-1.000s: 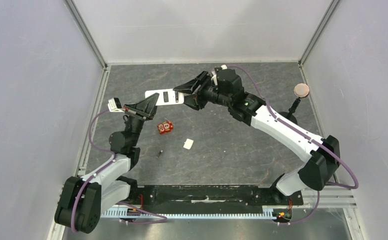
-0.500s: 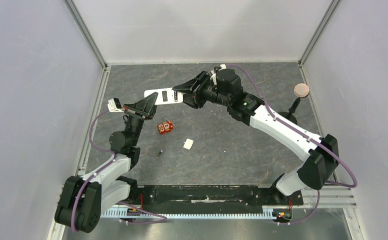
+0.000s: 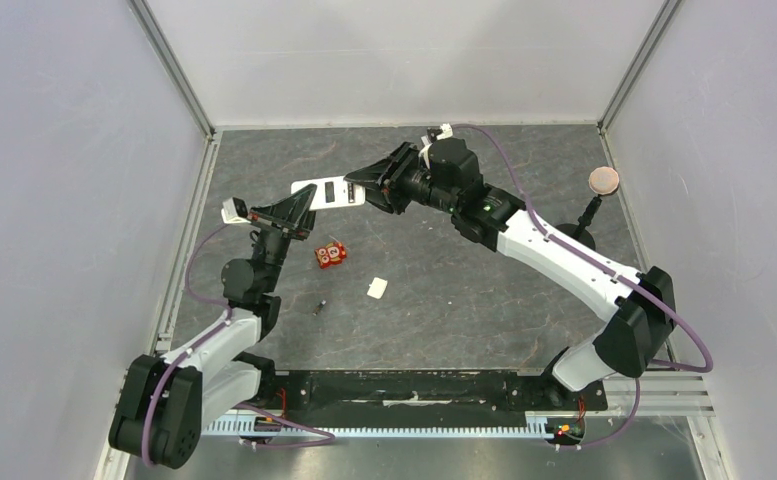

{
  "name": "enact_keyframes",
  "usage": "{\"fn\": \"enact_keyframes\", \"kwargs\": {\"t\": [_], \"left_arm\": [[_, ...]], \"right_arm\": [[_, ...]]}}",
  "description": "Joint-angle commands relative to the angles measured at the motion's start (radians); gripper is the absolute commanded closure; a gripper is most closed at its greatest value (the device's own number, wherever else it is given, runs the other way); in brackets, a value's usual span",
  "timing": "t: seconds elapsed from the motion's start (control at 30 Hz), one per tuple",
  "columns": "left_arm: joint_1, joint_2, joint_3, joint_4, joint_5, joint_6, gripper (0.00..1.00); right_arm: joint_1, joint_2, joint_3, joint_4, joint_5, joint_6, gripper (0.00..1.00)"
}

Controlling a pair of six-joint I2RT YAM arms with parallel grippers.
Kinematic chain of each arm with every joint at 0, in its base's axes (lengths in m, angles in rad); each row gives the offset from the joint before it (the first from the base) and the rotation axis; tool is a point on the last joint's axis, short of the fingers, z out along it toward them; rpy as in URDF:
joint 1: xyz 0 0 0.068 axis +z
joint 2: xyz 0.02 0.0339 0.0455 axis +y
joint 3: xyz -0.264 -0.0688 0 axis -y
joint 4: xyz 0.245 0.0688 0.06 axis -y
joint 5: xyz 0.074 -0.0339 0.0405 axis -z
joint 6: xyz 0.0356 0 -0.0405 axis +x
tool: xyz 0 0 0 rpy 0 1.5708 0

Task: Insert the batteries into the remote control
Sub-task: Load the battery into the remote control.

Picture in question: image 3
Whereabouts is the white battery cover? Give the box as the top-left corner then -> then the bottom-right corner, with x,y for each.
366,277 -> 388,299

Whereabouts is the red battery pack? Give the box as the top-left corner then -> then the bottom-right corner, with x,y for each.
314,241 -> 347,269

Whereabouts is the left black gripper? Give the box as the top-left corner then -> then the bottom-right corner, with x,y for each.
247,184 -> 321,293

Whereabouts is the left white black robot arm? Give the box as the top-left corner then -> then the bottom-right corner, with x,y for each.
108,184 -> 318,469

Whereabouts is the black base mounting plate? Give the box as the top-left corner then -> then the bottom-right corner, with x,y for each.
250,369 -> 608,428

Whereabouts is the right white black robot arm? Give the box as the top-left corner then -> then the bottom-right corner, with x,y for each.
344,138 -> 675,408

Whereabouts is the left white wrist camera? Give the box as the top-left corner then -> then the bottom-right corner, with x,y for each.
220,197 -> 250,225

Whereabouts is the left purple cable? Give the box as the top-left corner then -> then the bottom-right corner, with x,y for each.
140,223 -> 234,467

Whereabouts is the white slotted cable duct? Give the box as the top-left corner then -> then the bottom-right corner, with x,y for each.
202,413 -> 554,440

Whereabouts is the black stand with pink disc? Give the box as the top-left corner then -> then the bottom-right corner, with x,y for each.
556,166 -> 620,250

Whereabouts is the white remote control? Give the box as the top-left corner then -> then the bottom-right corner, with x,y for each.
290,176 -> 366,211

